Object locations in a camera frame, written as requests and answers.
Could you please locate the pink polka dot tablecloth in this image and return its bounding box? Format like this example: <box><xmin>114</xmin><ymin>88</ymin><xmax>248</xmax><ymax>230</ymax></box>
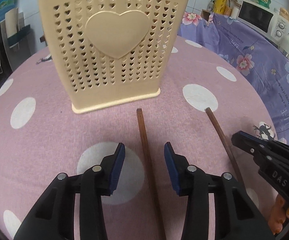
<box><xmin>0</xmin><ymin>34</ymin><xmax>278</xmax><ymax>240</ymax></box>

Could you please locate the person's right hand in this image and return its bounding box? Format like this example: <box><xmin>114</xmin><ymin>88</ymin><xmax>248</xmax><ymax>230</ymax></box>
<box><xmin>271</xmin><ymin>195</ymin><xmax>289</xmax><ymax>235</ymax></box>

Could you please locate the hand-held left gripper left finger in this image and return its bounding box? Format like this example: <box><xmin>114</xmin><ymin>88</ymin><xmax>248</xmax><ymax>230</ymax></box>
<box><xmin>14</xmin><ymin>142</ymin><xmax>125</xmax><ymax>240</ymax></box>

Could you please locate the brown wooden chopstick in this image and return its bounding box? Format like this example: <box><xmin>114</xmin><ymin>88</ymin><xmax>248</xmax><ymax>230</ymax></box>
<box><xmin>136</xmin><ymin>108</ymin><xmax>166</xmax><ymax>240</ymax></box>
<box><xmin>205</xmin><ymin>107</ymin><xmax>245</xmax><ymax>183</ymax></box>

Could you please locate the beige plastic utensil holder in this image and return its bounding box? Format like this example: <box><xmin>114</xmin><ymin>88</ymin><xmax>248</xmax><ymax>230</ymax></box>
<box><xmin>35</xmin><ymin>0</ymin><xmax>193</xmax><ymax>113</ymax></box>

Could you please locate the purple floral cloth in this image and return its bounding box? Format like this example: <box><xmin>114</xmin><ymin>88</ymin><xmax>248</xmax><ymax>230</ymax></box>
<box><xmin>177</xmin><ymin>10</ymin><xmax>289</xmax><ymax>153</ymax></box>

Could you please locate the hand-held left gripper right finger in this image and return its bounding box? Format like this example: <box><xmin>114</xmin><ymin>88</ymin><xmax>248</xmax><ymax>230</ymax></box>
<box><xmin>164</xmin><ymin>142</ymin><xmax>276</xmax><ymax>240</ymax></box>

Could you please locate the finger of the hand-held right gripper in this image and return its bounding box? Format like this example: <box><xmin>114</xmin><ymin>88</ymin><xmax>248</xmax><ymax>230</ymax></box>
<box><xmin>239</xmin><ymin>131</ymin><xmax>289</xmax><ymax>160</ymax></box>
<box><xmin>231</xmin><ymin>131</ymin><xmax>270</xmax><ymax>170</ymax></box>

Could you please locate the white microwave oven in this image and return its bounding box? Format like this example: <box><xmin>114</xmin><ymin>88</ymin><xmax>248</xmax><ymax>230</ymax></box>
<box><xmin>237</xmin><ymin>0</ymin><xmax>289</xmax><ymax>46</ymax></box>

